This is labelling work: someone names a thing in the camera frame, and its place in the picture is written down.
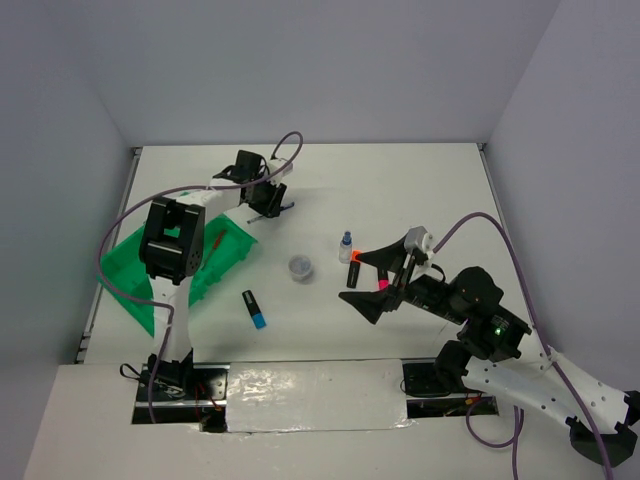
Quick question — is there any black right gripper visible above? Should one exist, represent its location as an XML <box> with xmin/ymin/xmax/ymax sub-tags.
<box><xmin>336</xmin><ymin>233</ymin><xmax>465</xmax><ymax>323</ymax></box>

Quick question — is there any pink cap black highlighter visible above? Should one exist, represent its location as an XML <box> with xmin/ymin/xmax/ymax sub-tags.
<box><xmin>377</xmin><ymin>267</ymin><xmax>389</xmax><ymax>291</ymax></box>

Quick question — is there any blue gel pen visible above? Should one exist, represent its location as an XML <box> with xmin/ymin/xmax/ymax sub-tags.
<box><xmin>246</xmin><ymin>201</ymin><xmax>295</xmax><ymax>225</ymax></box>

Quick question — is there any orange cap black highlighter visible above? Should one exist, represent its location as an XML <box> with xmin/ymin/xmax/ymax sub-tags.
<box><xmin>346</xmin><ymin>250</ymin><xmax>361</xmax><ymax>289</ymax></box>

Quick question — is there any clear blue spray bottle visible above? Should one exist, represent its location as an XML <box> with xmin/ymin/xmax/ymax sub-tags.
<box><xmin>338</xmin><ymin>231</ymin><xmax>353</xmax><ymax>264</ymax></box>

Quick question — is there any red gel pen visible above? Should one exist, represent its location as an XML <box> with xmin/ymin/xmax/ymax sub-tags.
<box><xmin>201</xmin><ymin>230</ymin><xmax>227</xmax><ymax>270</ymax></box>

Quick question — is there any clear plastic bottle cap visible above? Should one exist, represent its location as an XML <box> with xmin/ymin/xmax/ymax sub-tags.
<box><xmin>287</xmin><ymin>254</ymin><xmax>314</xmax><ymax>284</ymax></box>

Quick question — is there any blue cap black highlighter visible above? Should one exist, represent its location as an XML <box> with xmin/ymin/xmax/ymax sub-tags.
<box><xmin>242</xmin><ymin>290</ymin><xmax>266</xmax><ymax>330</ymax></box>

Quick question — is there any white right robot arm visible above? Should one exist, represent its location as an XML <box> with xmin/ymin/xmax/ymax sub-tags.
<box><xmin>339</xmin><ymin>228</ymin><xmax>639</xmax><ymax>467</ymax></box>

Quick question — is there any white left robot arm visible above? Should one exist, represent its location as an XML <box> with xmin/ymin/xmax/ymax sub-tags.
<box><xmin>139</xmin><ymin>150</ymin><xmax>293</xmax><ymax>399</ymax></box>

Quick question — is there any green divided plastic tray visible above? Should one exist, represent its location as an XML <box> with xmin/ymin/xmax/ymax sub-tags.
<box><xmin>99</xmin><ymin>214</ymin><xmax>256</xmax><ymax>305</ymax></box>

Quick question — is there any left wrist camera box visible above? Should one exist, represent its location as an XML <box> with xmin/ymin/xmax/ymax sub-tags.
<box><xmin>266</xmin><ymin>158</ymin><xmax>293</xmax><ymax>184</ymax></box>

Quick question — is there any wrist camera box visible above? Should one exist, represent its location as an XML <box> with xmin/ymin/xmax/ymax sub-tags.
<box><xmin>266</xmin><ymin>158</ymin><xmax>293</xmax><ymax>184</ymax></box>
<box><xmin>403</xmin><ymin>226</ymin><xmax>433</xmax><ymax>265</ymax></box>

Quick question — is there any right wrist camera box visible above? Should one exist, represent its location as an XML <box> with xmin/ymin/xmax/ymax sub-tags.
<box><xmin>403</xmin><ymin>226</ymin><xmax>433</xmax><ymax>265</ymax></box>

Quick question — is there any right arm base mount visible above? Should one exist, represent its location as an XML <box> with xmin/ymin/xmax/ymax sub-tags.
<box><xmin>399</xmin><ymin>340</ymin><xmax>498</xmax><ymax>419</ymax></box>

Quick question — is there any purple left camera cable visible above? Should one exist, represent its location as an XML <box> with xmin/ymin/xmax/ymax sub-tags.
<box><xmin>98</xmin><ymin>131</ymin><xmax>305</xmax><ymax>424</ymax></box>

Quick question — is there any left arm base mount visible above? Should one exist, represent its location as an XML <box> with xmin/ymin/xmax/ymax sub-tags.
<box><xmin>119</xmin><ymin>354</ymin><xmax>230</xmax><ymax>433</ymax></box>

